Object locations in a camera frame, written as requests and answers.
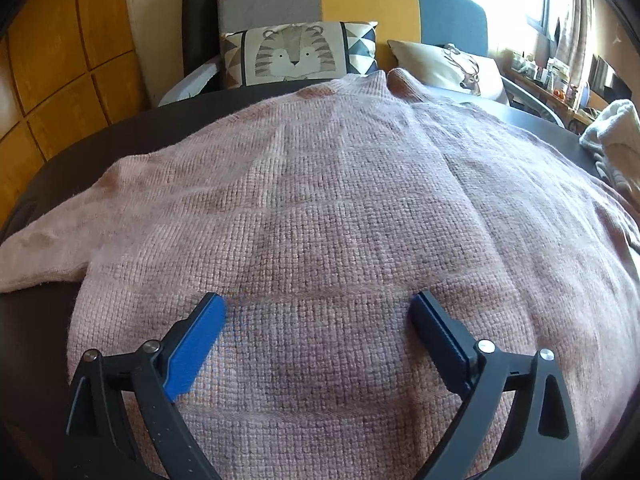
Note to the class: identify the dark flat screen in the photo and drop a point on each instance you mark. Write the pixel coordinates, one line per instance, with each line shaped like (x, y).
(602, 72)

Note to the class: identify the yellow wooden wardrobe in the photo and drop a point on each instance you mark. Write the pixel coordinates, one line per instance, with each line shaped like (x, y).
(60, 60)

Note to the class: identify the wooden side table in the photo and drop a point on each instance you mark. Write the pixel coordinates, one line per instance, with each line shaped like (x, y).
(537, 86)

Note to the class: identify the black rolled mat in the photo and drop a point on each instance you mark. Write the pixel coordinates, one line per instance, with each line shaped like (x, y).
(197, 20)

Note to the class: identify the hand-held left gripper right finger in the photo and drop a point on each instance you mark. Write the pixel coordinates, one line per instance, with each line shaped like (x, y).
(437, 340)

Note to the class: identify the deer print cushion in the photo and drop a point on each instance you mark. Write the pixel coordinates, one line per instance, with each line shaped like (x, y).
(440, 62)

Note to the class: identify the tiger print cushion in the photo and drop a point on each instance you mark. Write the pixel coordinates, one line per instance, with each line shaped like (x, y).
(295, 52)

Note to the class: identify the grey yellow blue sofa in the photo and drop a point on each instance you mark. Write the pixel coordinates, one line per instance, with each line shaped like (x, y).
(365, 0)

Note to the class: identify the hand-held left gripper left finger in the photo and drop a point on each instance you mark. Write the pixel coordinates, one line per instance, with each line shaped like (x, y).
(197, 350)

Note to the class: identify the cream knitted sweater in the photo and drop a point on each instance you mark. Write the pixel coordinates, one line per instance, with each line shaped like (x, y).
(615, 130)

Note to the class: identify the pink knitted sweater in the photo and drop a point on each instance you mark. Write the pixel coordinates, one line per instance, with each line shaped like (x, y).
(325, 185)

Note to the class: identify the beige patterned curtain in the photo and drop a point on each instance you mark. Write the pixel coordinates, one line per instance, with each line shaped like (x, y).
(575, 25)

